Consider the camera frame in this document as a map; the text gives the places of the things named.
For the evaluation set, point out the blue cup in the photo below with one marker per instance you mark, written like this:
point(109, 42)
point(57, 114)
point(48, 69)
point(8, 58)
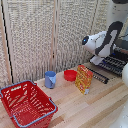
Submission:
point(50, 79)

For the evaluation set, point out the wicker folding screen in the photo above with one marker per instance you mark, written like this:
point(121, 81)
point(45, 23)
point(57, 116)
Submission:
point(33, 36)

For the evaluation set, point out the orange yellow food box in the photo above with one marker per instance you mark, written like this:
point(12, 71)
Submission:
point(83, 79)

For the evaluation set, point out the red bowl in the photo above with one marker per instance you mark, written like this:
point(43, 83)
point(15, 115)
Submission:
point(70, 75)

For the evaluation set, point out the long black tray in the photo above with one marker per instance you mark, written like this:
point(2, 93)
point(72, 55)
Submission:
point(99, 76)

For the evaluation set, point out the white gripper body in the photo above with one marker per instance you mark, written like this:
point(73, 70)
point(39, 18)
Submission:
point(121, 117)

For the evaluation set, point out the red plastic shopping basket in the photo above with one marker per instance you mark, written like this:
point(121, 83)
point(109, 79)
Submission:
point(25, 101)

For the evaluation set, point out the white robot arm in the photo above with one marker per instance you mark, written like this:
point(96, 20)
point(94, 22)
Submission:
point(103, 41)

